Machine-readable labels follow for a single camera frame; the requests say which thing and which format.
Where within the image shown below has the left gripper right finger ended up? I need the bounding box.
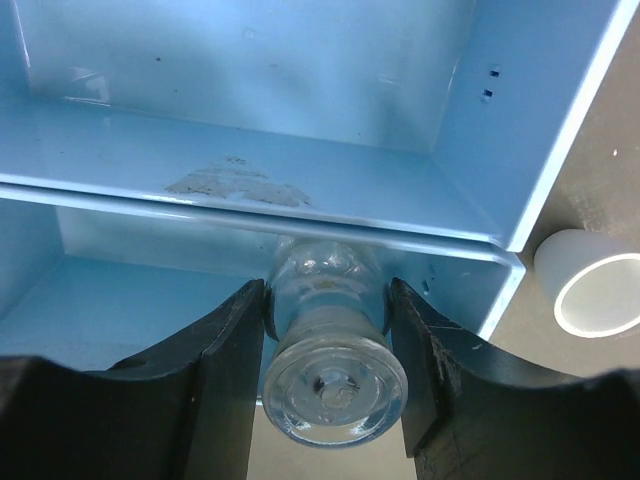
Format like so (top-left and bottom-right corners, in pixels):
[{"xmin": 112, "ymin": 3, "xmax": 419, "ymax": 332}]
[{"xmin": 388, "ymin": 279, "xmax": 639, "ymax": 479}]

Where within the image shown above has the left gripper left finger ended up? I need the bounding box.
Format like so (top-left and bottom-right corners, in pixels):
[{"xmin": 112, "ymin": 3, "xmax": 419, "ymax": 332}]
[{"xmin": 1, "ymin": 280, "xmax": 265, "ymax": 479}]

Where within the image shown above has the small glass bottle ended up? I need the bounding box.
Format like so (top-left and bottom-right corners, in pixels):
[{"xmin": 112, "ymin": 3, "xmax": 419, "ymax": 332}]
[{"xmin": 262, "ymin": 236, "xmax": 409, "ymax": 449}]

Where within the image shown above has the blue plastic organizer box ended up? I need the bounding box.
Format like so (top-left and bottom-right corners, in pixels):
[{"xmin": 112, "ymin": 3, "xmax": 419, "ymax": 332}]
[{"xmin": 1, "ymin": 1, "xmax": 639, "ymax": 370}]

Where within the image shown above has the white plastic funnel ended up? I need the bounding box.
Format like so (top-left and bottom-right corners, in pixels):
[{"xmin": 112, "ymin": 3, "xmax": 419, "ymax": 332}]
[{"xmin": 534, "ymin": 229, "xmax": 639, "ymax": 338}]

